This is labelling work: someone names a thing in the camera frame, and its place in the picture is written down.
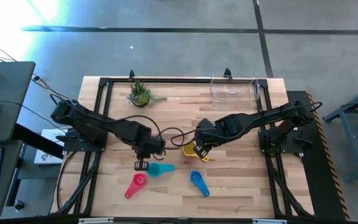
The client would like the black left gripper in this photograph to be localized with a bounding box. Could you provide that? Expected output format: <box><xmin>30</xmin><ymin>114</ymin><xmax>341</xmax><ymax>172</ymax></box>
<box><xmin>134</xmin><ymin>136</ymin><xmax>167</xmax><ymax>171</ymax></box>

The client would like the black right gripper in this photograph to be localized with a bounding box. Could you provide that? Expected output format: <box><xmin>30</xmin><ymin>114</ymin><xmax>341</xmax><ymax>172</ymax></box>
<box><xmin>194</xmin><ymin>118</ymin><xmax>222</xmax><ymax>159</ymax></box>

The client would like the yellow measuring cup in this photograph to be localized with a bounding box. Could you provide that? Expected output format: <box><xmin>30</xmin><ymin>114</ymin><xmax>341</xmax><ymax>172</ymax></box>
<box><xmin>181</xmin><ymin>141</ymin><xmax>210</xmax><ymax>164</ymax></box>

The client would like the red measuring cup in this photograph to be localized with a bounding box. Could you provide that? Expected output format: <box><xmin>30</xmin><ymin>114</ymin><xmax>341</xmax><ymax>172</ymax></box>
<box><xmin>124</xmin><ymin>173</ymin><xmax>148</xmax><ymax>200</ymax></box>

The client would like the teal measuring cup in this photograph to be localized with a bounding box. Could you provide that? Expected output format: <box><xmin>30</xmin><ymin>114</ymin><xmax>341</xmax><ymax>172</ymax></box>
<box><xmin>146</xmin><ymin>162</ymin><xmax>176</xmax><ymax>179</ymax></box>

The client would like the blue measuring cup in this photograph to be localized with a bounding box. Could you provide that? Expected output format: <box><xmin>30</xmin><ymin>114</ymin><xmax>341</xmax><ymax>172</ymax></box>
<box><xmin>190</xmin><ymin>170</ymin><xmax>211</xmax><ymax>198</ymax></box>

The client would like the clear plastic basket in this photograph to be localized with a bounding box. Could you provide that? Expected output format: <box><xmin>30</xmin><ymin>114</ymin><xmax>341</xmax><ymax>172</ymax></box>
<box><xmin>209</xmin><ymin>74</ymin><xmax>260</xmax><ymax>108</ymax></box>

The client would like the potted succulent plant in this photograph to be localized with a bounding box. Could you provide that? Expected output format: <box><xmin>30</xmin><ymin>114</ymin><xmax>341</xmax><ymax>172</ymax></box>
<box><xmin>126</xmin><ymin>79</ymin><xmax>168</xmax><ymax>108</ymax></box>

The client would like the white booklet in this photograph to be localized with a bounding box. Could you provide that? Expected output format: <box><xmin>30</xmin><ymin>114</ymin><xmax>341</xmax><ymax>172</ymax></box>
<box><xmin>34</xmin><ymin>129</ymin><xmax>67</xmax><ymax>165</ymax></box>

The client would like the black desk support beam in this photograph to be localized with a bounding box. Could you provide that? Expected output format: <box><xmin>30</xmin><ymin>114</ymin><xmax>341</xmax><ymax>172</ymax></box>
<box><xmin>12</xmin><ymin>123</ymin><xmax>65</xmax><ymax>159</ymax></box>

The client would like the black hazard-striped floor mat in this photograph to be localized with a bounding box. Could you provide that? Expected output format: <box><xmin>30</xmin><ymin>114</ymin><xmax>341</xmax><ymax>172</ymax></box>
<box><xmin>286</xmin><ymin>90</ymin><xmax>351</xmax><ymax>222</ymax></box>

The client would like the blue-grey metal stand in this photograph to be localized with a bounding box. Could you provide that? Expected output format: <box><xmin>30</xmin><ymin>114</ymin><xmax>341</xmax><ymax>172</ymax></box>
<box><xmin>323</xmin><ymin>81</ymin><xmax>358</xmax><ymax>183</ymax></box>

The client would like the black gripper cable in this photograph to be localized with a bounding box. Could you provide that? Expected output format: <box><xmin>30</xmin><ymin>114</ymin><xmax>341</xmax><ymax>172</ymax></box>
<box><xmin>118</xmin><ymin>114</ymin><xmax>167</xmax><ymax>150</ymax></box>
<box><xmin>169</xmin><ymin>126</ymin><xmax>200</xmax><ymax>147</ymax></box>

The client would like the silver metal bracket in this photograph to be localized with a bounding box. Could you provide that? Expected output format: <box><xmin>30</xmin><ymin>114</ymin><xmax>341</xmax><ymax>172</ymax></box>
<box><xmin>78</xmin><ymin>217</ymin><xmax>114</xmax><ymax>224</ymax></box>
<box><xmin>252</xmin><ymin>218</ymin><xmax>288</xmax><ymax>224</ymax></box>

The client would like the black cable loop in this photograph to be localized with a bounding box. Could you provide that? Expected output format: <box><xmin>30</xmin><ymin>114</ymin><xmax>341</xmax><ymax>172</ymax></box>
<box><xmin>56</xmin><ymin>151</ymin><xmax>75</xmax><ymax>213</ymax></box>

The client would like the yellow and black cable bundle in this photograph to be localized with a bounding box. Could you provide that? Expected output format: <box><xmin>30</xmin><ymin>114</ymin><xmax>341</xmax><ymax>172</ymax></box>
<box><xmin>31</xmin><ymin>73</ymin><xmax>74</xmax><ymax>103</ymax></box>

